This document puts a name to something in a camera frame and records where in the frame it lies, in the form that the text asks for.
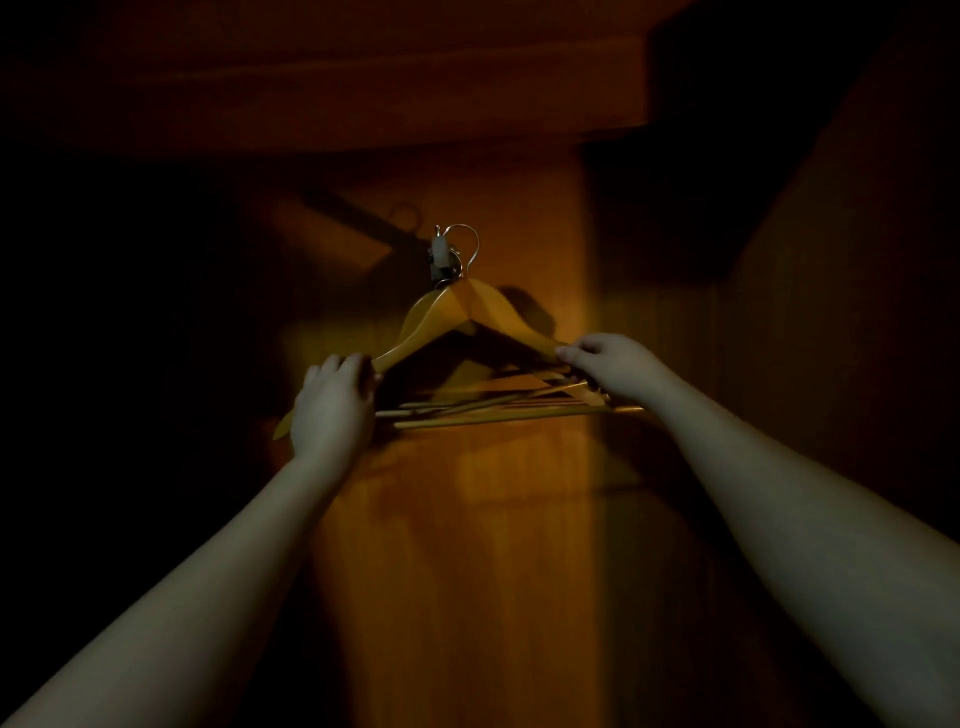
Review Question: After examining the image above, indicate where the person's left hand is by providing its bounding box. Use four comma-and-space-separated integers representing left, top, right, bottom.
290, 352, 381, 472

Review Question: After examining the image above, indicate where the person's right hand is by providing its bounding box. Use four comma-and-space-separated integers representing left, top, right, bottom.
555, 333, 678, 411

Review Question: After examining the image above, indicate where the wooden clothes hanger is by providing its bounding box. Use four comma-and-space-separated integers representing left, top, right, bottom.
373, 288, 595, 420
271, 223, 646, 442

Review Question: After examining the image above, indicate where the person's right forearm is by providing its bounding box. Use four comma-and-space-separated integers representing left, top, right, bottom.
643, 373, 960, 728

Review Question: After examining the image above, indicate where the person's left forearm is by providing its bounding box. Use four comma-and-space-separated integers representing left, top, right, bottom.
0, 452, 355, 728

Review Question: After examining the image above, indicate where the grey clip on hanger hook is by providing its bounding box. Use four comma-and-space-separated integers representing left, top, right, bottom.
428, 227, 460, 286

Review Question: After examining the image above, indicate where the wooden wardrobe shelf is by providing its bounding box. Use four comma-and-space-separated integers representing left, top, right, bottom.
0, 0, 655, 155

